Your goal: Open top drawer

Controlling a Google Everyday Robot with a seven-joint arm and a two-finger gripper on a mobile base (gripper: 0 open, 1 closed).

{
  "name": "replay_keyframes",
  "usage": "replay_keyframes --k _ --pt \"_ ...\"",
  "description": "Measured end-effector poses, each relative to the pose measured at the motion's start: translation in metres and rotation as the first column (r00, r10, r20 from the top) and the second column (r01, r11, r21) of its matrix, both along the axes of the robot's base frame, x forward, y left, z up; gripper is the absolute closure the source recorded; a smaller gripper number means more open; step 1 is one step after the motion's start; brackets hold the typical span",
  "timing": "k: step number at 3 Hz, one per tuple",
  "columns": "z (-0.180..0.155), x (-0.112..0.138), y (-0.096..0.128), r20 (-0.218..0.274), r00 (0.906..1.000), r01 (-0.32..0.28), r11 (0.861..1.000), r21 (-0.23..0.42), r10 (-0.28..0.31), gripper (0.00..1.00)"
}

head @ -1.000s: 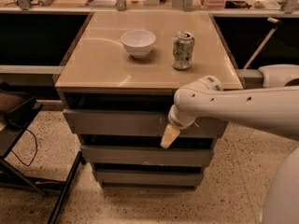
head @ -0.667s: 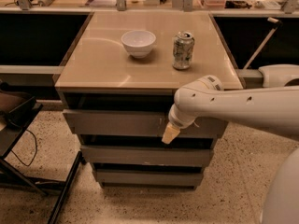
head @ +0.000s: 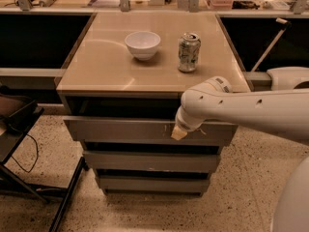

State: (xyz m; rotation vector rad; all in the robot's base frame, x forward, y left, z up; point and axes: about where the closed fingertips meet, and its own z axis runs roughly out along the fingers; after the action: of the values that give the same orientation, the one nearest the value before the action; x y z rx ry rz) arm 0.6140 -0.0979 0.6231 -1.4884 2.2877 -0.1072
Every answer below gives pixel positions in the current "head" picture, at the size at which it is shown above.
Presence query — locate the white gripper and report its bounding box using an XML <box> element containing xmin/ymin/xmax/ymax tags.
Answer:
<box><xmin>171</xmin><ymin>107</ymin><xmax>206</xmax><ymax>140</ymax></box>

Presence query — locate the grey top drawer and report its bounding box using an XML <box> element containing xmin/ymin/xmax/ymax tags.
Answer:
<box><xmin>64</xmin><ymin>116</ymin><xmax>238</xmax><ymax>146</ymax></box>

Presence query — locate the grey drawer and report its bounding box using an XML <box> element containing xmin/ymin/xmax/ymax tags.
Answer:
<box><xmin>83</xmin><ymin>151</ymin><xmax>220</xmax><ymax>173</ymax></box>
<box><xmin>64</xmin><ymin>116</ymin><xmax>238</xmax><ymax>146</ymax></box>
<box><xmin>96</xmin><ymin>176</ymin><xmax>210</xmax><ymax>193</ymax></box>

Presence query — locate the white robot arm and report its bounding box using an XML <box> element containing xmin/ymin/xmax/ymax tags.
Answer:
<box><xmin>171</xmin><ymin>76</ymin><xmax>309</xmax><ymax>232</ymax></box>

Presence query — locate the white robot base shoulder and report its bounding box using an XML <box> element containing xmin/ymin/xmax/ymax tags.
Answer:
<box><xmin>267</xmin><ymin>67</ymin><xmax>309</xmax><ymax>91</ymax></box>

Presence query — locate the grey bottom drawer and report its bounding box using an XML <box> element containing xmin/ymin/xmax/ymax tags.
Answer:
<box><xmin>96</xmin><ymin>176</ymin><xmax>210</xmax><ymax>193</ymax></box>

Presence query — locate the grey drawer cabinet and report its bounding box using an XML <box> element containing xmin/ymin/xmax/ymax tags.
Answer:
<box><xmin>55</xmin><ymin>11</ymin><xmax>253</xmax><ymax>198</ymax></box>

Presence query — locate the grey middle drawer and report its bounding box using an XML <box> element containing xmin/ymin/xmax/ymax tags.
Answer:
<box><xmin>83</xmin><ymin>151</ymin><xmax>220</xmax><ymax>173</ymax></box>

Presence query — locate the crushed soda can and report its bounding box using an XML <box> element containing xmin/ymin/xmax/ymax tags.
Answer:
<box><xmin>178</xmin><ymin>32</ymin><xmax>201</xmax><ymax>73</ymax></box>

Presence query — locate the white ceramic bowl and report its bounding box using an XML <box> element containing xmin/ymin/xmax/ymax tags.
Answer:
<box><xmin>125</xmin><ymin>31</ymin><xmax>161</xmax><ymax>61</ymax></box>

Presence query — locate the black cable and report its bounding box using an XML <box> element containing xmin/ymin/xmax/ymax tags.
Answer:
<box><xmin>11</xmin><ymin>131</ymin><xmax>41</xmax><ymax>174</ymax></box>

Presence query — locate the black chair frame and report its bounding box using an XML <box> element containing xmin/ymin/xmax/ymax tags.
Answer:
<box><xmin>0</xmin><ymin>84</ymin><xmax>89</xmax><ymax>232</ymax></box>

